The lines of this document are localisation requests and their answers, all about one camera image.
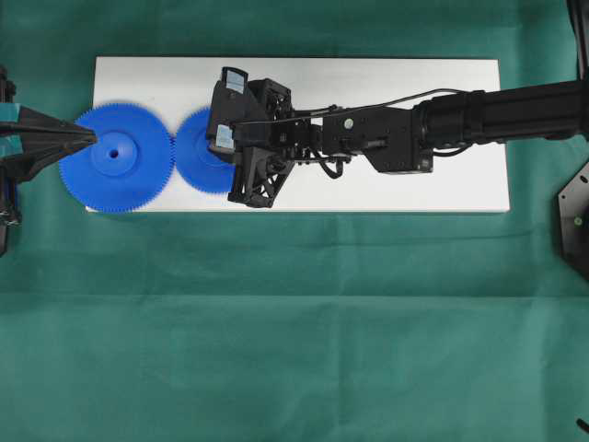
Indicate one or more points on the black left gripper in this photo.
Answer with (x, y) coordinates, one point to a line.
(18, 168)

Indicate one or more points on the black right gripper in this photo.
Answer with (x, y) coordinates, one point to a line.
(270, 137)

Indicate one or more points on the small blue plastic gear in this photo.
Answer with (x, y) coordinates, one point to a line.
(195, 164)

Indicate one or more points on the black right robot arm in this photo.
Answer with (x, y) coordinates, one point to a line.
(445, 122)

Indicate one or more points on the large blue plastic gear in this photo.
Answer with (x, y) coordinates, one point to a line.
(115, 159)

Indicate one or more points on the white rectangular board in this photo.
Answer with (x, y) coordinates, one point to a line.
(172, 88)

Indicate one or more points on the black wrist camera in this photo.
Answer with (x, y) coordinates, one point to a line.
(221, 143)

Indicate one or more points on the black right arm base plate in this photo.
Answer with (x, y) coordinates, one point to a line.
(573, 210)

